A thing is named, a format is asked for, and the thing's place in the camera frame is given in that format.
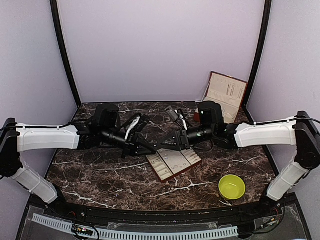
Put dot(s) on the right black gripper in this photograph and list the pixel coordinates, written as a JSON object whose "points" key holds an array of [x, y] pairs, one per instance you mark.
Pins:
{"points": [[181, 142]]}

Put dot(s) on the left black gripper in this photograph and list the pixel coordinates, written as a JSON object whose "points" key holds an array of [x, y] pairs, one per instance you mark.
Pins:
{"points": [[135, 150]]}

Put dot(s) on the red jewelry tray insert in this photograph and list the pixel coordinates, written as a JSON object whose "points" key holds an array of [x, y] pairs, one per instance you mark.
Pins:
{"points": [[168, 164]]}

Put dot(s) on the red jewelry box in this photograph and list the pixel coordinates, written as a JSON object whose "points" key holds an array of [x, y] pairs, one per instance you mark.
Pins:
{"points": [[227, 91]]}

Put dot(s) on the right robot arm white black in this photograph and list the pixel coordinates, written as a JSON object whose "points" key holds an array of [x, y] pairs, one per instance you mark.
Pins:
{"points": [[298, 131]]}

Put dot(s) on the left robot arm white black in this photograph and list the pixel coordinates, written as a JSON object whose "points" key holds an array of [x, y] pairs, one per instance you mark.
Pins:
{"points": [[104, 127]]}

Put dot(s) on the lime green bowl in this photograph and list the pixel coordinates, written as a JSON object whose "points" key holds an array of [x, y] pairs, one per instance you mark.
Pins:
{"points": [[231, 187]]}

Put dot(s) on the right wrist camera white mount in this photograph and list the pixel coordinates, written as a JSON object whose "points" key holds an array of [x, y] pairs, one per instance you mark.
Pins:
{"points": [[177, 117]]}

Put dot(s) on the white slotted cable duct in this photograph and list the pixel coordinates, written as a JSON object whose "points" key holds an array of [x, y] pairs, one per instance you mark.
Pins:
{"points": [[121, 231]]}

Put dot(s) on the right black frame post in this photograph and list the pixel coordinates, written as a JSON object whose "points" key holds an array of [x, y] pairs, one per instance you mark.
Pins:
{"points": [[259, 51]]}

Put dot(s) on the black frame post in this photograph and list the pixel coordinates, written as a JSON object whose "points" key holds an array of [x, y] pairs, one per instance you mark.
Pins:
{"points": [[259, 51], [63, 51]]}

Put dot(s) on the left black frame post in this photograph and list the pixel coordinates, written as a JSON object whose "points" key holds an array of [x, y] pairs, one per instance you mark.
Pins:
{"points": [[63, 51]]}

